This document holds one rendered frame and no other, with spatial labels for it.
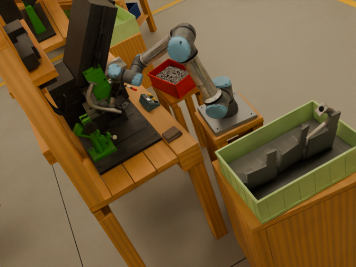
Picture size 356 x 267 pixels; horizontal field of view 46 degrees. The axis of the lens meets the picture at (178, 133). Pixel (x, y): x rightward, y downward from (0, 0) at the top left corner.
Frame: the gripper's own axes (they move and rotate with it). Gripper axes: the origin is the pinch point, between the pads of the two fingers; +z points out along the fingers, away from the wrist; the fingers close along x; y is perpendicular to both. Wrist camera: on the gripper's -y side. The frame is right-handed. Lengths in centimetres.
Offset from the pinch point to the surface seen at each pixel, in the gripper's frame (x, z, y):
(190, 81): -40, 24, 24
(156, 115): -27.1, 3.7, -8.7
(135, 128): -17.3, 1.1, -21.2
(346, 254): -156, -15, -54
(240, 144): -77, -39, -16
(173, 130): -40.7, -15.4, -17.0
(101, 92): 10.2, 0.7, -5.8
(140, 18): 52, 254, 144
